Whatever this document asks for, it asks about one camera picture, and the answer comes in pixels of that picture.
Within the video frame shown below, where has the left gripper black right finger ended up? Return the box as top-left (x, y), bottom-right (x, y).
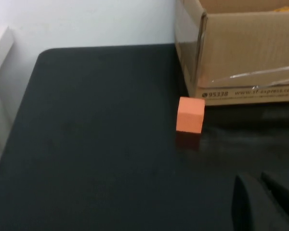
top-left (261, 170), bottom-right (289, 231)

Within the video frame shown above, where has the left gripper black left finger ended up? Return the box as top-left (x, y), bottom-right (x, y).
top-left (232, 173), bottom-right (289, 231)

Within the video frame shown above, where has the white side panel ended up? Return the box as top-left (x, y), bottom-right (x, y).
top-left (0, 25), bottom-right (15, 154)

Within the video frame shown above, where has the orange foam cube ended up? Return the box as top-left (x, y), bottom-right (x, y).
top-left (176, 97), bottom-right (206, 134)

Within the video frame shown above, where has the printed brown cardboard box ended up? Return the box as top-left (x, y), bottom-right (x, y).
top-left (174, 0), bottom-right (289, 106)

